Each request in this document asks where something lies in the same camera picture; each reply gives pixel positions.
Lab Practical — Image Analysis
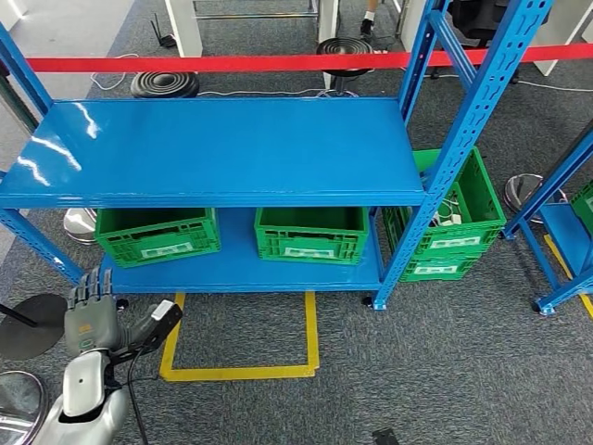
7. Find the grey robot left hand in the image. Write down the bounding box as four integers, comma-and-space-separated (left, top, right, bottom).
63, 267, 161, 358

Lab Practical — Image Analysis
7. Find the blue metal shelf rack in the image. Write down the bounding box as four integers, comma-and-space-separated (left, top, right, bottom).
0, 0, 555, 312
500, 120, 593, 317

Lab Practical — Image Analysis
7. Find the black pole stanchion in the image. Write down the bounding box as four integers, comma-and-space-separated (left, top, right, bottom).
0, 293, 69, 362

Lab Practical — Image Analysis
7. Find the green plastic crate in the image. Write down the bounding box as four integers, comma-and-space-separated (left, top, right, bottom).
570, 181, 593, 237
398, 252, 481, 284
253, 207, 370, 266
382, 146, 507, 260
94, 207, 222, 269

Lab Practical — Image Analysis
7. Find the yellow floor tape square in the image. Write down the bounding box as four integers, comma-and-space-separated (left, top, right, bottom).
158, 290, 321, 383
542, 233, 593, 321

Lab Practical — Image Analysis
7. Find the black wifi router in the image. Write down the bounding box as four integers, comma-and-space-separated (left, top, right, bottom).
150, 13, 177, 49

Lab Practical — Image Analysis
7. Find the red barrier belt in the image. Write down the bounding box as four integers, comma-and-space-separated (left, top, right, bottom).
25, 41, 593, 75

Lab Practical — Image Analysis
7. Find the person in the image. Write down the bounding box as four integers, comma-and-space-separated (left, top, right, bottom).
360, 0, 382, 37

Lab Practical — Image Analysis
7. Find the small white charger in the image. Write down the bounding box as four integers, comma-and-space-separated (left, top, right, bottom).
433, 196, 463, 227

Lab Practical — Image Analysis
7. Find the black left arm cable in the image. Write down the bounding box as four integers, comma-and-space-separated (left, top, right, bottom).
126, 350, 150, 445

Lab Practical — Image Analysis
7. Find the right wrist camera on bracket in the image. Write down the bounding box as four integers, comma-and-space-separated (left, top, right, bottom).
371, 426, 400, 445

